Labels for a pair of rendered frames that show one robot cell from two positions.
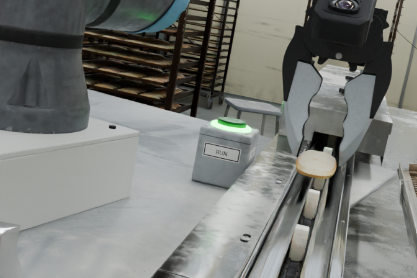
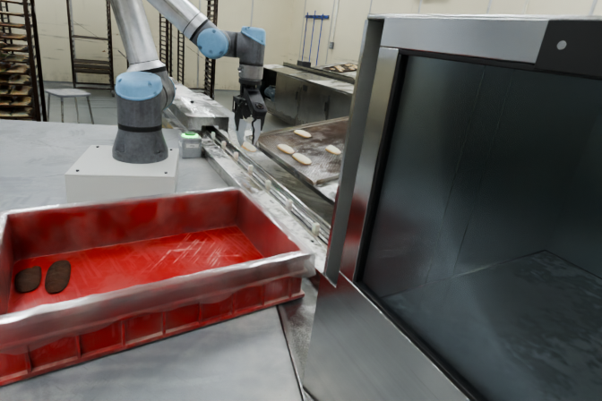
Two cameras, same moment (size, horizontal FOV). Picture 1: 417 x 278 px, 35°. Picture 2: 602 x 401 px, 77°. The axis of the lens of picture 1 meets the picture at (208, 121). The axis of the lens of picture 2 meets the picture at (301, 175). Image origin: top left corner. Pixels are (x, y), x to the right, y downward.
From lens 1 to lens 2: 0.73 m
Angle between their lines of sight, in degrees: 43
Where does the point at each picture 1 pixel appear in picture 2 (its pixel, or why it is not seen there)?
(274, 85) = (53, 70)
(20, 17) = (150, 123)
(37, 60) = (157, 135)
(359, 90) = (257, 123)
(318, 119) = (202, 121)
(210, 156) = (188, 148)
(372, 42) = not seen: hidden behind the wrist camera
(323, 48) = (246, 114)
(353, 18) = (263, 110)
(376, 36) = not seen: hidden behind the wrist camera
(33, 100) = (157, 149)
